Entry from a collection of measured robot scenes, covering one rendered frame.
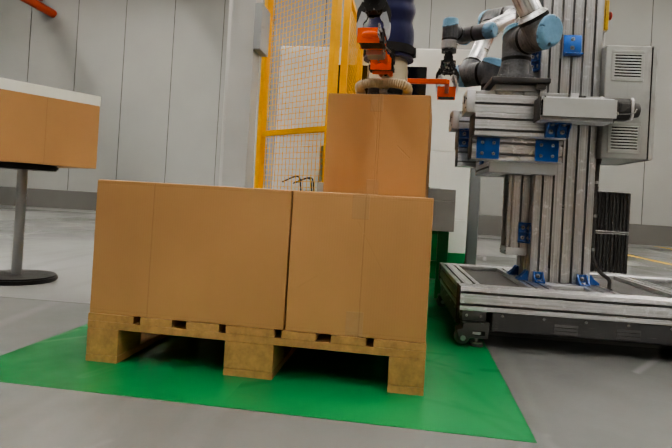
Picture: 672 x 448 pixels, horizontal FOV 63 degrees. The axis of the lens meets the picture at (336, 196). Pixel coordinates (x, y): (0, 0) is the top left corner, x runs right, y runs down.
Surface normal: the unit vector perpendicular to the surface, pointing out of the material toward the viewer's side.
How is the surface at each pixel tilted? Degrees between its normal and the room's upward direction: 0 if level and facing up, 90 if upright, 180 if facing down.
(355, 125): 90
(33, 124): 90
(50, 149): 90
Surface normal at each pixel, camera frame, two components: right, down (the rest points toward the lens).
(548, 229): -0.09, -0.01
